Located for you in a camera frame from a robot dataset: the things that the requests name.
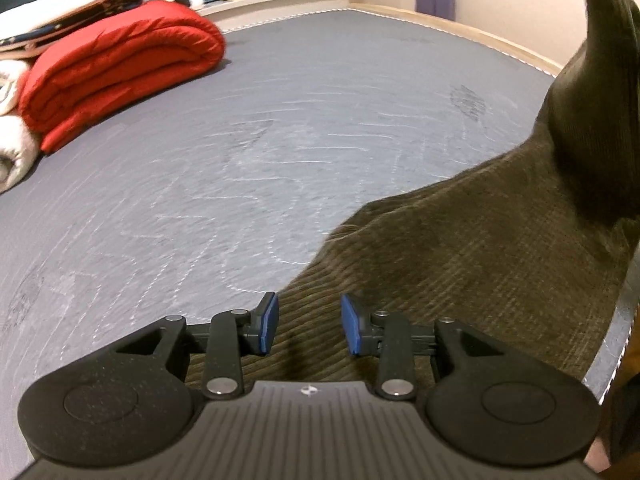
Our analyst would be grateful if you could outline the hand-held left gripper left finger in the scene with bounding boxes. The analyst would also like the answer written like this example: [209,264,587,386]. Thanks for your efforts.
[115,291,280,402]

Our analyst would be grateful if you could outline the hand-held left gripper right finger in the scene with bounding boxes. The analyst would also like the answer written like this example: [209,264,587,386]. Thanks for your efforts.
[340,294,502,402]

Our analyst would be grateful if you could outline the olive corduroy pants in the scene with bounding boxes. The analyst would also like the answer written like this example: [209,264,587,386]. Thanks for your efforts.
[185,0,640,397]

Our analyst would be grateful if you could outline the red folded quilt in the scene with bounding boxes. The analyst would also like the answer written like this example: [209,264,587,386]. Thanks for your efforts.
[17,0,227,156]

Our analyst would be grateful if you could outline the patterned folded cloth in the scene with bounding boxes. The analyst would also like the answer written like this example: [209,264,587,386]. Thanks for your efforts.
[0,0,147,57]

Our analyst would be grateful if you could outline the white pillow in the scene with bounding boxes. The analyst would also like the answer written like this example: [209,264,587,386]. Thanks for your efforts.
[0,0,119,38]

